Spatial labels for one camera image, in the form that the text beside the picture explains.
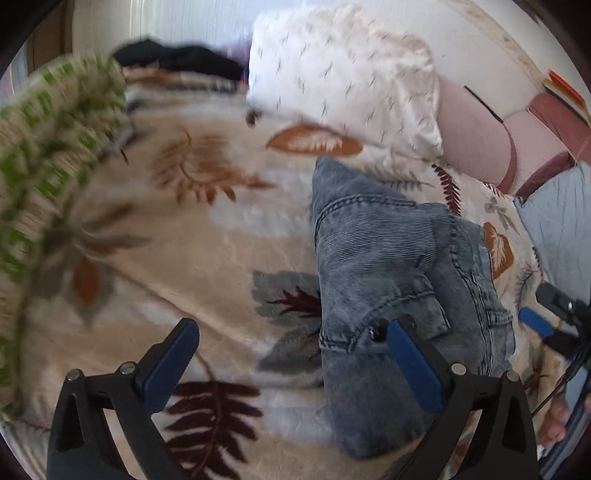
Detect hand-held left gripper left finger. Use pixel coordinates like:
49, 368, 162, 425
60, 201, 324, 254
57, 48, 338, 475
46, 318, 201, 480

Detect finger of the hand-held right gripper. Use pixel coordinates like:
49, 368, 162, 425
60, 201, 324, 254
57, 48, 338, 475
518, 307, 560, 341
536, 282, 591, 325

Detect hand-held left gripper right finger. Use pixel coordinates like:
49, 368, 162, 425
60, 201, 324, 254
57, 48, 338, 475
385, 318, 541, 480

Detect grey blue denim pants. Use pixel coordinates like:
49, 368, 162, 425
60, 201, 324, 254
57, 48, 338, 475
310, 156, 517, 461

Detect person's right hand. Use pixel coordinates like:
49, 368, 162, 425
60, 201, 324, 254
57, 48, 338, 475
539, 396, 573, 449

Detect grey quilted cloth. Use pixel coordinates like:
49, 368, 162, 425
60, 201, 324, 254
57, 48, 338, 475
514, 163, 591, 296

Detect beige leaf print blanket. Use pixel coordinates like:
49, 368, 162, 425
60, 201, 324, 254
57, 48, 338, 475
0, 69, 573, 480

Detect pink maroon padded headboard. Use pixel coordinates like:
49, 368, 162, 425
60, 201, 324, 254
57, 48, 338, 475
436, 76, 591, 197

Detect white quilt label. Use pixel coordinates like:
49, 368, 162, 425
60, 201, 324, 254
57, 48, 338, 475
110, 129, 136, 155

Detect green printed quilt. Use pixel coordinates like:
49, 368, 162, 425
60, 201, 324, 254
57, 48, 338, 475
0, 53, 129, 416

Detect white leaf print pillow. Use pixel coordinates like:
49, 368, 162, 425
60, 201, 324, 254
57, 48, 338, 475
246, 7, 444, 160

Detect black garment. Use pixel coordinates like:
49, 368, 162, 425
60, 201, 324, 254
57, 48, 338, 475
112, 38, 245, 83

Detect purple plastic bag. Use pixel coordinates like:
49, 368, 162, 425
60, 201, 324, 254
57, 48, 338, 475
226, 44, 253, 86

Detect wooden window frame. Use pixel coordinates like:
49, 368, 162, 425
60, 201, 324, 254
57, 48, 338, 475
25, 0, 75, 75

